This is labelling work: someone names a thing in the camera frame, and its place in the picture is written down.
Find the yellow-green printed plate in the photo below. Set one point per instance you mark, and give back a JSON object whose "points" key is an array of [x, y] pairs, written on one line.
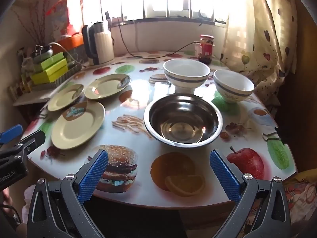
{"points": [[64, 98], [78, 129], [105, 87]]}

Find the white electric kettle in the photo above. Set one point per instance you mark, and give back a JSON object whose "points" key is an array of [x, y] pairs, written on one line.
{"points": [[102, 47]]}

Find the red printed bag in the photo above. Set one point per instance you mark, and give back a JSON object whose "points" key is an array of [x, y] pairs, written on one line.
{"points": [[62, 17]]}

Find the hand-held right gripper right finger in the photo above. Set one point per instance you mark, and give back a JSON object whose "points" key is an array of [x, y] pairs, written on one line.
{"points": [[224, 178]]}

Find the person's pink clothing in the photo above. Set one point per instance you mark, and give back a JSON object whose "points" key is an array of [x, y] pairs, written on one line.
{"points": [[27, 203]]}

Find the white blue-striped bowl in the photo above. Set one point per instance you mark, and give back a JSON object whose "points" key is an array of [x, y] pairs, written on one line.
{"points": [[234, 85], [185, 73]]}

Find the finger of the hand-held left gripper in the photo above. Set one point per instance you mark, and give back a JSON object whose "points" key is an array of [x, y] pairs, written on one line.
{"points": [[34, 138], [11, 132]]}

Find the dried branches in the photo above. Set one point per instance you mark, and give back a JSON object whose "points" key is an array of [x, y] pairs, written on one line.
{"points": [[37, 24]]}

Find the heart printed curtain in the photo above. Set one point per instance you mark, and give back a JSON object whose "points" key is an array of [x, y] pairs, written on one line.
{"points": [[267, 42]]}

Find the stainless steel bowl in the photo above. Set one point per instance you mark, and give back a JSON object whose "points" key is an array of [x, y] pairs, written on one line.
{"points": [[183, 124]]}

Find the small grey gadget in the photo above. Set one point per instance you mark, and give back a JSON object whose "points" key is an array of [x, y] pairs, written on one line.
{"points": [[45, 52]]}

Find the black binder clip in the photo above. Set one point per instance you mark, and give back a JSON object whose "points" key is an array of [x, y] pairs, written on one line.
{"points": [[278, 132]]}

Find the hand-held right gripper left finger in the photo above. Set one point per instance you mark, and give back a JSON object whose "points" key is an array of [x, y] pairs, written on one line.
{"points": [[94, 176]]}

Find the checkered small box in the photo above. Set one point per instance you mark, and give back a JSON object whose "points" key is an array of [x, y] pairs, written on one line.
{"points": [[18, 87]]}

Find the pale side shelf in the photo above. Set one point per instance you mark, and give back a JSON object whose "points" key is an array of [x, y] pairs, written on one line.
{"points": [[32, 97]]}

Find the black windowsill object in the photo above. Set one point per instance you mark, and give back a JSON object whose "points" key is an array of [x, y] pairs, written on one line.
{"points": [[201, 14]]}

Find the red label glass jar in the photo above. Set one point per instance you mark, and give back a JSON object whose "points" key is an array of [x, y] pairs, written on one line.
{"points": [[206, 49]]}

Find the floral cloth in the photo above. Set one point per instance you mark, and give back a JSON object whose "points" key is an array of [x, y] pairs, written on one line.
{"points": [[304, 195]]}

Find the orange box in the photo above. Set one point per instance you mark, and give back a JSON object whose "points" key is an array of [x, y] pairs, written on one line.
{"points": [[73, 42]]}

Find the small white container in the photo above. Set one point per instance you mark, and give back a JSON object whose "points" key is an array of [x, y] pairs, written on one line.
{"points": [[196, 50]]}

